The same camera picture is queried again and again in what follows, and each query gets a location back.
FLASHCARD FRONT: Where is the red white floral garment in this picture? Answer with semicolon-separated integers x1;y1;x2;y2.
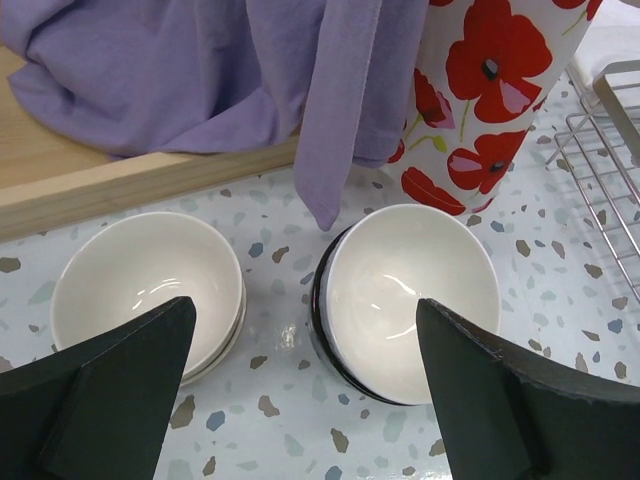
388;0;600;216

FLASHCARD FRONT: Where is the wooden clothes rack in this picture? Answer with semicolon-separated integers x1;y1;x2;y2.
1;49;297;240

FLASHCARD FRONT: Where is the purple hanging garment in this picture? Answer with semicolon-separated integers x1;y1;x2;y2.
1;1;428;230

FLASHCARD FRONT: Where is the metal wire dish rack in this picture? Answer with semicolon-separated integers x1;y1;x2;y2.
547;60;639;298

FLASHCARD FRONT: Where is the folded white cloth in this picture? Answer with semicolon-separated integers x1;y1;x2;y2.
567;0;639;107

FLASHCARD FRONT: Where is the beige ceramic bowl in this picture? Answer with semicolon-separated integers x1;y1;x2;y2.
50;212;247;384

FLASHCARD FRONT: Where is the white ceramic bowl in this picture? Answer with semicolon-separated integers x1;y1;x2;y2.
322;204;501;405

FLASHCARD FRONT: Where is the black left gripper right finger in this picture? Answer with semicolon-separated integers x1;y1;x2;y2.
416;299;639;479

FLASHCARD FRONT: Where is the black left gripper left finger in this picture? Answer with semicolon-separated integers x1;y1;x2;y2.
1;296;196;479

